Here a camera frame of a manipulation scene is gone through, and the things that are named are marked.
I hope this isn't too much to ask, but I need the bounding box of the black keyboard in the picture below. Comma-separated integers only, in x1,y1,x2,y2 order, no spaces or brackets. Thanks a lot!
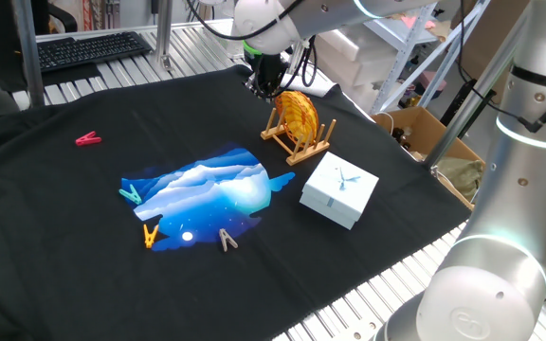
35,30,155,73

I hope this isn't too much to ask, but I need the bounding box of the white stand on plate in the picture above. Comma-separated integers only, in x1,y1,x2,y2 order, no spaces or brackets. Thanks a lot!
204,18,248,61

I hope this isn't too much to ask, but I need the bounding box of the pink box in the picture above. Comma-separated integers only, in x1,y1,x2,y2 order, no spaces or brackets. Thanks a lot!
418,70,447,94

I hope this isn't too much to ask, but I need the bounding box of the white metal shelf rack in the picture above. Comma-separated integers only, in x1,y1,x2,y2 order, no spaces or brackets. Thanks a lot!
362,0,492,115

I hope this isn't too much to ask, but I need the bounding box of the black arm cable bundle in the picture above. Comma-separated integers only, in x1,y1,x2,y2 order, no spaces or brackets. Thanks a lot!
185,0,319,100

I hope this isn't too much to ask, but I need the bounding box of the open cardboard box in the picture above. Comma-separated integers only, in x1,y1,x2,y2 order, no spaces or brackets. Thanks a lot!
371,106,487,212

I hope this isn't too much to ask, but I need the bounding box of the orange clothespin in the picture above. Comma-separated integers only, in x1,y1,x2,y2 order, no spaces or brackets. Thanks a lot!
142,223,160,250

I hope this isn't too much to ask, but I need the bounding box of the aluminium frame post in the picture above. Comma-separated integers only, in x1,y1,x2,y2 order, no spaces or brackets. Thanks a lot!
154,0,175,72
11,0,46,109
423,13,530,170

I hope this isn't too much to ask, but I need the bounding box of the large brown cardboard carton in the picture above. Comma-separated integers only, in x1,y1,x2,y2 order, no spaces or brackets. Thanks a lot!
452,0,533,104

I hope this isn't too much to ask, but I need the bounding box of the teal clothespin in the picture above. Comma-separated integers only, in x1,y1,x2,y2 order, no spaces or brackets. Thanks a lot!
118,183,143,206

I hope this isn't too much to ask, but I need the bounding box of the orange woven basket dish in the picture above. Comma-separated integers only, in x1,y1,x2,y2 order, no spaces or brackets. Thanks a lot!
274,89,320,146

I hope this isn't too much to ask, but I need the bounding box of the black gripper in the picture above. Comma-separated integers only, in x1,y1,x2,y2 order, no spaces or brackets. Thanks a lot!
245,52,289,102

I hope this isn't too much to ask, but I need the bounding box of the beige clothespin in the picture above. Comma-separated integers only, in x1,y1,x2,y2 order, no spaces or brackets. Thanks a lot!
218,227,239,253

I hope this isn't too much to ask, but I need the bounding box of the olive cloth bag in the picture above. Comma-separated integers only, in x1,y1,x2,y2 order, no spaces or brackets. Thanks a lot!
431,155,485,203

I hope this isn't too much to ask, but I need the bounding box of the black cloth with blue print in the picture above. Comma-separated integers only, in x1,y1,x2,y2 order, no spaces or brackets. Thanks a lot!
0,64,474,341

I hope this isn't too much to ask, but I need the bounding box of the pink clothespin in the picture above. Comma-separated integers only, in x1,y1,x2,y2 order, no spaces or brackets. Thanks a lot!
74,130,103,147

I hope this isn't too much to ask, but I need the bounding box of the pale blue gift box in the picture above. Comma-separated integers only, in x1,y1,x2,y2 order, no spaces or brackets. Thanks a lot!
299,151,380,231

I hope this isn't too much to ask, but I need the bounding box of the black office chair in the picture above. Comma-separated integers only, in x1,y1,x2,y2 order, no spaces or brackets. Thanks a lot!
30,0,79,35

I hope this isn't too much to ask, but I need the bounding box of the black case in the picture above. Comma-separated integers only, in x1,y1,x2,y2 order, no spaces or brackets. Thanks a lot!
439,78,497,127

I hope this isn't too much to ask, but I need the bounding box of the wooden dish rack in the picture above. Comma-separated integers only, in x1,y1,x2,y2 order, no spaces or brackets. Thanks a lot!
260,107,338,167

